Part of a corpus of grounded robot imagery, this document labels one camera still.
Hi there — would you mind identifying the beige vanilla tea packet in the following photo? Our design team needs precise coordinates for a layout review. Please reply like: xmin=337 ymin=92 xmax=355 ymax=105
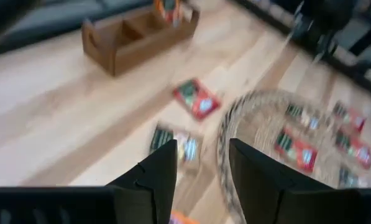
xmin=149 ymin=123 xmax=203 ymax=170
xmin=285 ymin=103 xmax=322 ymax=132
xmin=337 ymin=167 xmax=365 ymax=189

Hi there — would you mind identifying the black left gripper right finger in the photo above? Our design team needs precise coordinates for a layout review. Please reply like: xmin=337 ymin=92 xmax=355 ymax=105
xmin=228 ymin=138 xmax=362 ymax=224

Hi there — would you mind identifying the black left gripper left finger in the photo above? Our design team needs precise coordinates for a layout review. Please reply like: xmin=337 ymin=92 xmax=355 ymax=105
xmin=106 ymin=139 xmax=178 ymax=224

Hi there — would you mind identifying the red strawberry tea packet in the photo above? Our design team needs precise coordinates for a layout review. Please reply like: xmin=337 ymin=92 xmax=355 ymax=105
xmin=333 ymin=128 xmax=371 ymax=171
xmin=272 ymin=126 xmax=319 ymax=174
xmin=331 ymin=100 xmax=367 ymax=134
xmin=172 ymin=77 xmax=222 ymax=122

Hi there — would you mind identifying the round woven straw mat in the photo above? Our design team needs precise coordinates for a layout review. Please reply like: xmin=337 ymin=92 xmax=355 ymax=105
xmin=216 ymin=89 xmax=371 ymax=224

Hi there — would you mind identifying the orange peach tea packet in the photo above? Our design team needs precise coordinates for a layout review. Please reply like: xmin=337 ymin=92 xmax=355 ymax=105
xmin=153 ymin=0 xmax=185 ymax=28
xmin=168 ymin=210 xmax=201 ymax=224

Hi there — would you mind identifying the wooden tea organizer box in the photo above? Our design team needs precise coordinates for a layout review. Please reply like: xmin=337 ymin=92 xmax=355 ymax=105
xmin=81 ymin=2 xmax=201 ymax=78

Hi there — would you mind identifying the black table frame rail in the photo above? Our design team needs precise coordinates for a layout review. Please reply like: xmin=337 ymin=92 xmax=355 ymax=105
xmin=0 ymin=0 xmax=371 ymax=103

